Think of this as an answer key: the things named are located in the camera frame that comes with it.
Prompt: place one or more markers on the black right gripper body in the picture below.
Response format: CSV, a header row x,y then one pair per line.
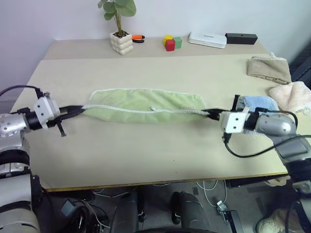
x,y
218,115

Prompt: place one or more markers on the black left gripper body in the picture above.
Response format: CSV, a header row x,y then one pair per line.
x,y
64,114

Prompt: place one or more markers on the light green towel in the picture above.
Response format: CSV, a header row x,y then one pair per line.
x,y
145,102

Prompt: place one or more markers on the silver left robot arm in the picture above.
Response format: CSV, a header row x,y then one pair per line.
x,y
9,123

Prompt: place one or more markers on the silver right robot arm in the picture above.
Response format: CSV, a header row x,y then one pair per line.
x,y
274,126

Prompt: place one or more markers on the blue folded towel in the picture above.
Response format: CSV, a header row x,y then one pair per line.
x,y
260,102

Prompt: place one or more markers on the beige folded towel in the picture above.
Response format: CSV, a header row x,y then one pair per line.
x,y
267,69

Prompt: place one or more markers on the pink towel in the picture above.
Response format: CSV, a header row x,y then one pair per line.
x,y
291,97

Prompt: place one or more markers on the flat white box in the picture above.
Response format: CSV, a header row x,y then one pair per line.
x,y
206,40

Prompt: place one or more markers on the green cube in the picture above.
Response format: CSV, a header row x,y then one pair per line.
x,y
178,43

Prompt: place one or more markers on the red cube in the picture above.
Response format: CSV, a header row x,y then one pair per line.
x,y
170,45

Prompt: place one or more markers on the white bubble plant pot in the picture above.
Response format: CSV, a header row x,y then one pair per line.
x,y
121,43

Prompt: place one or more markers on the long black box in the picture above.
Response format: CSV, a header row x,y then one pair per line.
x,y
241,38

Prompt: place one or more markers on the yellow cube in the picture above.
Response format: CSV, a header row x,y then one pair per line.
x,y
168,37

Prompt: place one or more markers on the beige cloth under table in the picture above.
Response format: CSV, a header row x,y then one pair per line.
x,y
279,180

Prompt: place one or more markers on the orange black pliers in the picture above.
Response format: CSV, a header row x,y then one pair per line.
x,y
138,37

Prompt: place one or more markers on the small black square device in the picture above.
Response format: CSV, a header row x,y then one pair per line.
x,y
68,208

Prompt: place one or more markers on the dark rounded shape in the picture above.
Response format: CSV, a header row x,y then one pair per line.
x,y
126,213
192,213

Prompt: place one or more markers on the black ribbed object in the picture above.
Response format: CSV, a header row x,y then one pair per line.
x,y
302,63

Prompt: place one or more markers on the green leafy plant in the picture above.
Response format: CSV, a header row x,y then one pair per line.
x,y
116,8

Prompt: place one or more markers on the beige shoe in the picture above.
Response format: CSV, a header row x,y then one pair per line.
x,y
272,223

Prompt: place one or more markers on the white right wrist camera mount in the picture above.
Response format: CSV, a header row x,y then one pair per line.
x,y
234,122

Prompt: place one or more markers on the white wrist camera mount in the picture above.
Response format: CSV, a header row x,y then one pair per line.
x,y
234,122
45,108

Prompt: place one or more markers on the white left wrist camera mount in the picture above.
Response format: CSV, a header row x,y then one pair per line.
x,y
45,108

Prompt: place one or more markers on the black table frame bar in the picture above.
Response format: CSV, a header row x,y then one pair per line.
x,y
247,182

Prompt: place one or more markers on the metal caster bracket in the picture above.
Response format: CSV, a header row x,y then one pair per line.
x,y
221,206

